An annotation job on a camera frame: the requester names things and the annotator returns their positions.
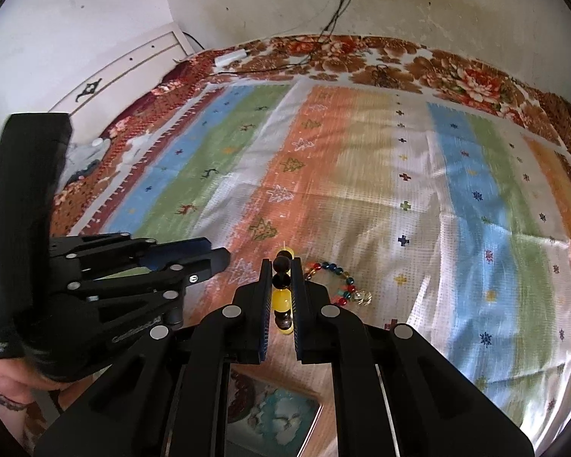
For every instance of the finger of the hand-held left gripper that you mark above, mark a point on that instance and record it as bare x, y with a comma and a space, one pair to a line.
181, 250
209, 262

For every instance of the embossed metal tin box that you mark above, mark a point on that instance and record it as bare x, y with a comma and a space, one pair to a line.
311, 421

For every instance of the white charger adapter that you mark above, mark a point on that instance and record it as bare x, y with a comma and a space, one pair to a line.
228, 56

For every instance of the grey crumpled cloth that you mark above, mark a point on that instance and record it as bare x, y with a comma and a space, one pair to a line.
83, 154

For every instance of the small white object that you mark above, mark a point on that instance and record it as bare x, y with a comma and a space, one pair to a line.
97, 142

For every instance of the white wooden headboard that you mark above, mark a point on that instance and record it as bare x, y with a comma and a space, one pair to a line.
123, 71

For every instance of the striped colourful mat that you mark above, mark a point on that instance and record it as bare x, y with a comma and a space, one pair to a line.
361, 176

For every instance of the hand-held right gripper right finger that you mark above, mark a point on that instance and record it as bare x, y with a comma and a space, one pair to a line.
299, 342

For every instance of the dark braided wristband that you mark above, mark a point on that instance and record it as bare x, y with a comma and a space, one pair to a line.
4, 401

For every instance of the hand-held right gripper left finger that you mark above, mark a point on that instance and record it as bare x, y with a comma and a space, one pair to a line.
265, 333

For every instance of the person's left hand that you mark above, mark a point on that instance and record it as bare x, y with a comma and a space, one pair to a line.
9, 376

